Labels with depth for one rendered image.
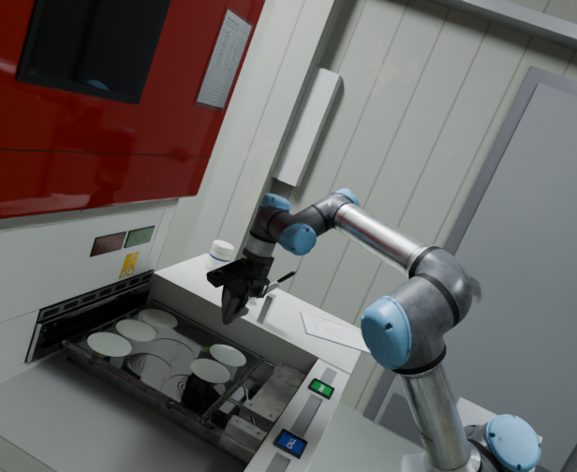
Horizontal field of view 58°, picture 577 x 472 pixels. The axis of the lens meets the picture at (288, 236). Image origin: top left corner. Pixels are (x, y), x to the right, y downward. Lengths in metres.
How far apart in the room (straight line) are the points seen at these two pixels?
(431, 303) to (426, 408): 0.21
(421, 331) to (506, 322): 2.20
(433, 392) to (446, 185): 2.10
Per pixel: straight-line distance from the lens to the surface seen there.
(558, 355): 3.22
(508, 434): 1.26
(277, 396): 1.36
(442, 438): 1.11
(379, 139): 3.05
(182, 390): 1.21
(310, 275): 3.19
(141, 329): 1.39
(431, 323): 0.95
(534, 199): 3.03
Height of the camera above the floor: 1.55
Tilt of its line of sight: 13 degrees down
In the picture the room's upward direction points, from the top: 22 degrees clockwise
